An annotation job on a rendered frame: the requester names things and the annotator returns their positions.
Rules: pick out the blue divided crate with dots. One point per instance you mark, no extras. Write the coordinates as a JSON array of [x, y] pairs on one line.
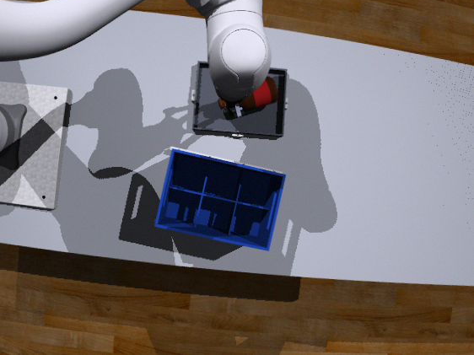
[[226, 220]]

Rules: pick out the brown bottle with red label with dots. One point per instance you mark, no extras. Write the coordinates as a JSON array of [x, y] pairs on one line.
[[265, 95]]

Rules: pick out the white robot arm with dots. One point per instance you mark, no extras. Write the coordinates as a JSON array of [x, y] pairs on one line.
[[239, 57]]

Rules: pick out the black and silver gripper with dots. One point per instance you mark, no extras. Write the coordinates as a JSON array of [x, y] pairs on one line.
[[237, 111]]

